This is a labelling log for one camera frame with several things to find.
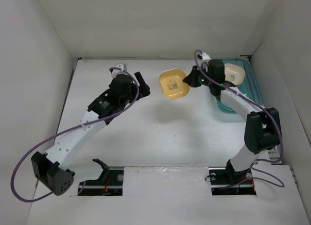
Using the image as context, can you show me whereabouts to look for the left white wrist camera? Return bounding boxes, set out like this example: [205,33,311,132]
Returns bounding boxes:
[109,62,127,78]

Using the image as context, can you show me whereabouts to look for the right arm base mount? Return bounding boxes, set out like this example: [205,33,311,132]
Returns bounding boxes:
[205,161,257,196]

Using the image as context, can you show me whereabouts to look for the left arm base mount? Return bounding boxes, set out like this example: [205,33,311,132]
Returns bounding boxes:
[77,158,124,196]

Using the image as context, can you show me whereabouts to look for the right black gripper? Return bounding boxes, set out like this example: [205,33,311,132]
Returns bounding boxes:
[183,65,214,87]

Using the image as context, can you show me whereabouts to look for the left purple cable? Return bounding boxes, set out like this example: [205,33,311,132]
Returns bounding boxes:
[11,67,140,203]

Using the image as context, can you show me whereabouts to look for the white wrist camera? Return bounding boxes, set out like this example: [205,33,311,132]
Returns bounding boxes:
[109,62,127,78]
[197,52,211,63]

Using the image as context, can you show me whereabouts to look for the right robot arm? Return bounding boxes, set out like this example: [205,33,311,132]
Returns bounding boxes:
[183,59,284,188]

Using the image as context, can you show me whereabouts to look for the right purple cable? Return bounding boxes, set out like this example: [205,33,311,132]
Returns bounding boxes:
[193,49,285,189]

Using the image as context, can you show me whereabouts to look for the purple cable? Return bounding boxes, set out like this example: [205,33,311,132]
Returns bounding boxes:
[11,67,140,203]
[193,49,285,189]

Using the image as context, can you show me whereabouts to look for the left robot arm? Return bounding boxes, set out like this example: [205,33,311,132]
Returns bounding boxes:
[31,68,150,196]

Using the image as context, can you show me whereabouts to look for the cream panda plate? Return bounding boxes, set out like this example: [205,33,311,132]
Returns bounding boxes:
[225,63,245,86]

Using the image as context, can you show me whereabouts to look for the yellow panda plate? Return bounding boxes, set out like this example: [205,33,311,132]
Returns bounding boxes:
[159,69,190,100]

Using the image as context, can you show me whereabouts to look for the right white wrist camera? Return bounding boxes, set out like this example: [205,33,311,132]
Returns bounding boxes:
[197,52,211,63]

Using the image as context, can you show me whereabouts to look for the teal plastic bin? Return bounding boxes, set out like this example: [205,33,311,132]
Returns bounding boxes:
[222,58,263,105]

